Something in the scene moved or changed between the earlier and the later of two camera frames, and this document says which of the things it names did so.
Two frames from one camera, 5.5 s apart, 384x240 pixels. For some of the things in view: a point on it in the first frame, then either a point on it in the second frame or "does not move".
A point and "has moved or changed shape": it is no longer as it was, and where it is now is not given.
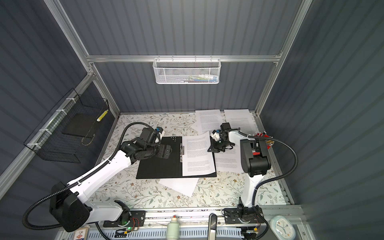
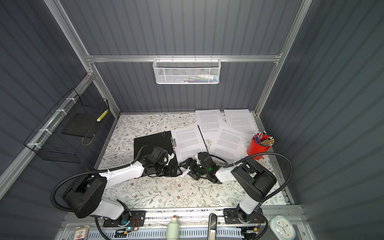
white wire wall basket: [187, 71] does not move
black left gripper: [161, 154] to [170, 173]
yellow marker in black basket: [99, 119] does not move
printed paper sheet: [241, 120] does not move
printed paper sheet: [198, 157] has moved or changed shape
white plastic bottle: [173, 229] does not move
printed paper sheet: [209, 120] does not move
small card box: [81, 234] does not move
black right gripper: [214, 148] to [192, 168]
